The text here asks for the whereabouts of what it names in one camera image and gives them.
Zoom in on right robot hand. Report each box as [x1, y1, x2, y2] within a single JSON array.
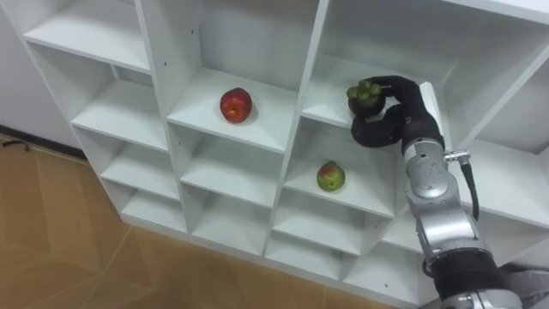
[[350, 76, 446, 155]]

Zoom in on dark mangosteen soft toy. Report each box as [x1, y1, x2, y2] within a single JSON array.
[[346, 79, 387, 118]]

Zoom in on white cubby shelf unit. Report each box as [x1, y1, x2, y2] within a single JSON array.
[[0, 0, 549, 309]]

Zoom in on red apple soft toy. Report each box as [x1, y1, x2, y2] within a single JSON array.
[[219, 87, 254, 124]]

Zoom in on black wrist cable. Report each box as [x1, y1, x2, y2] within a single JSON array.
[[443, 148, 480, 222]]

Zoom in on dark floor cable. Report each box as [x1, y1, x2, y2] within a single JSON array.
[[0, 139, 31, 153]]

